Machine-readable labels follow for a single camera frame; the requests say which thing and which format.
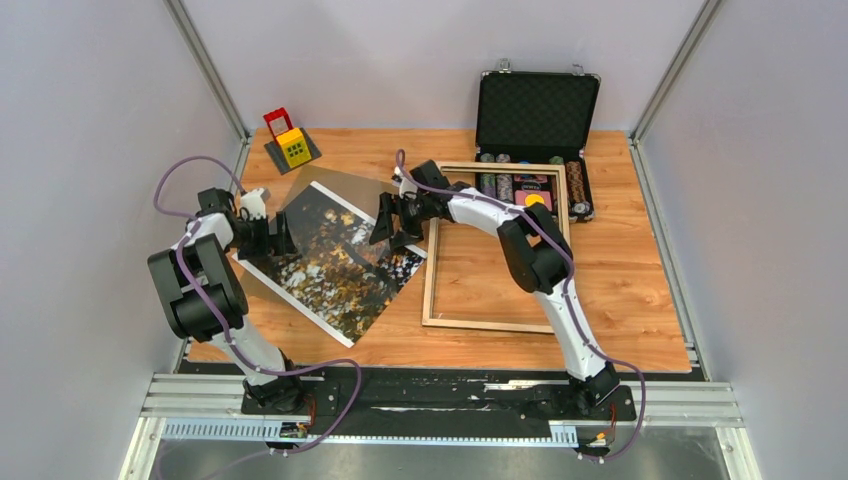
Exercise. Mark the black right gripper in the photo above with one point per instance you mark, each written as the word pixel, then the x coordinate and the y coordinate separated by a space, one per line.
pixel 385 224

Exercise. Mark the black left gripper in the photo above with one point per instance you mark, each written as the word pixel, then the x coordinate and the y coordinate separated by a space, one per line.
pixel 284 243

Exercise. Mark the transparent acrylic sheet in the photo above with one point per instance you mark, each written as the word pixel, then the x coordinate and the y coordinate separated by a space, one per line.
pixel 332 247

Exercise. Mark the autumn leaves photo print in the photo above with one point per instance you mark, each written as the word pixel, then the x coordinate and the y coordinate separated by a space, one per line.
pixel 345 314

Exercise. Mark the wooden picture frame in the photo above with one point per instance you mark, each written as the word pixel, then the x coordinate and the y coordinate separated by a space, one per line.
pixel 467 284

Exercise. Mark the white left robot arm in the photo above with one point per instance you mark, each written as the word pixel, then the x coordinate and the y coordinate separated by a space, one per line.
pixel 203 299

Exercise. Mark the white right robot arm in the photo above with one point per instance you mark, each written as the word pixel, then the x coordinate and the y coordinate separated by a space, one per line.
pixel 538 257

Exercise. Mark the brown backing board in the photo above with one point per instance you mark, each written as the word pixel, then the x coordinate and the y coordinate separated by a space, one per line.
pixel 361 191

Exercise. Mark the yellow red toy block house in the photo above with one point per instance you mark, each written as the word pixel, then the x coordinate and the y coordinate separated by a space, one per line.
pixel 290 147

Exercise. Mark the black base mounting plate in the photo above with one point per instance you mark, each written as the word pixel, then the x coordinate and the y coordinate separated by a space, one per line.
pixel 447 403

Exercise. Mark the black poker chip case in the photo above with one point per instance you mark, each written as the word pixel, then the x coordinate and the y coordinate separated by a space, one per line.
pixel 533 117

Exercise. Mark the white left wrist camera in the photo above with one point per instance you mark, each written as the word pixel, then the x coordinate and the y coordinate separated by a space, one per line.
pixel 253 204

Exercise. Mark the aluminium front rail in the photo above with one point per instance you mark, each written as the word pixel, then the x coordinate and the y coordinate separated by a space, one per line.
pixel 207 405

